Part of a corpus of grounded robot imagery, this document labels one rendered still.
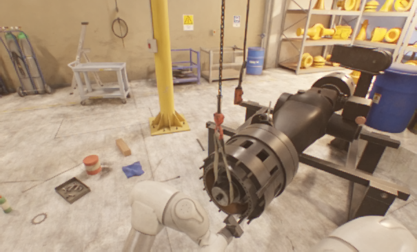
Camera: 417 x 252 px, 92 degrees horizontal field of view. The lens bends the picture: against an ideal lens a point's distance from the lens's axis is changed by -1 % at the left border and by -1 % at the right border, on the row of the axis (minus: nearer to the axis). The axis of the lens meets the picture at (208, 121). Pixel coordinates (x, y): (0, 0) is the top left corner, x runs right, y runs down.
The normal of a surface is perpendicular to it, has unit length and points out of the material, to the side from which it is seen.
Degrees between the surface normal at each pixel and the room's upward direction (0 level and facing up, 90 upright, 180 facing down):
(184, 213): 24
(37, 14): 90
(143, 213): 50
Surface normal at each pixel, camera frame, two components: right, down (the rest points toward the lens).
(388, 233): 0.10, -0.87
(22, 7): 0.38, 0.43
